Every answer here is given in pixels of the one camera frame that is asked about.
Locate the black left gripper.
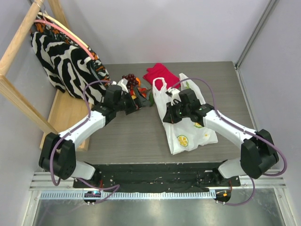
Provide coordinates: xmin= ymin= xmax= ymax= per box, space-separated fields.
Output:
xmin=114 ymin=87 xmax=150 ymax=115

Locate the dark purple grape bunch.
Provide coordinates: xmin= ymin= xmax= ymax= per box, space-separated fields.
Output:
xmin=122 ymin=74 xmax=139 ymax=89

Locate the white lemon print plastic bag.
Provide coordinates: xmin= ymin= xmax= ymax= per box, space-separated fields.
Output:
xmin=152 ymin=77 xmax=218 ymax=155

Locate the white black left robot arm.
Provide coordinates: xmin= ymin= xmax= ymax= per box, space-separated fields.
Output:
xmin=39 ymin=85 xmax=151 ymax=188

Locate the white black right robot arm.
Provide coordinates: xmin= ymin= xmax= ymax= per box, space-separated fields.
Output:
xmin=163 ymin=88 xmax=279 ymax=186

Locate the red yellow strawberry bunch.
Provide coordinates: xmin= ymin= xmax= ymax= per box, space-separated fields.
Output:
xmin=130 ymin=87 xmax=147 ymax=99

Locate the folded red cloth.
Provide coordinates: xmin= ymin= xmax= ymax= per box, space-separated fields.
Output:
xmin=143 ymin=63 xmax=180 ymax=89

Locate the camouflage orange black garment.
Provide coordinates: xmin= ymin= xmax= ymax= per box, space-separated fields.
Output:
xmin=31 ymin=13 xmax=110 ymax=98

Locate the zebra pattern black white garment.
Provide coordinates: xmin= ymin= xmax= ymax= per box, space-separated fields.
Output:
xmin=31 ymin=32 xmax=110 ymax=105

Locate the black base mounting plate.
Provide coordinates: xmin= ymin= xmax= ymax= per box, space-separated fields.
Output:
xmin=72 ymin=162 xmax=242 ymax=194

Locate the cream clothes hanger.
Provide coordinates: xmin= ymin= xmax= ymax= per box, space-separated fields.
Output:
xmin=38 ymin=12 xmax=89 ymax=48

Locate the pink clothes hanger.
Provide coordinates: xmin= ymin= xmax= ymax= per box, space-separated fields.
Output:
xmin=34 ymin=20 xmax=95 ymax=60

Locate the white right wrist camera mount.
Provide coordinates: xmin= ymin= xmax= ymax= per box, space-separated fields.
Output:
xmin=166 ymin=88 xmax=181 ymax=105

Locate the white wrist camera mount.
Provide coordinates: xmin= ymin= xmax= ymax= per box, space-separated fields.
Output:
xmin=112 ymin=78 xmax=129 ymax=93
xmin=166 ymin=88 xmax=181 ymax=105

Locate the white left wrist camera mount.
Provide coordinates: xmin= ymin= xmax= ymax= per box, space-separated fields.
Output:
xmin=112 ymin=78 xmax=129 ymax=93

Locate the wooden clothes rack frame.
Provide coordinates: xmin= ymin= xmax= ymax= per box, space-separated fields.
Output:
xmin=0 ymin=0 xmax=87 ymax=152

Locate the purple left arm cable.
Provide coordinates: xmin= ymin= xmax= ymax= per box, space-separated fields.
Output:
xmin=50 ymin=80 xmax=120 ymax=204

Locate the aluminium cable duct rail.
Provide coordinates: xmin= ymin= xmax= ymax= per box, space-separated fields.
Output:
xmin=40 ymin=190 xmax=216 ymax=200

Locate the aluminium corner frame profile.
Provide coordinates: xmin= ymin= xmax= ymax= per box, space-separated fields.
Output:
xmin=235 ymin=0 xmax=280 ymax=70

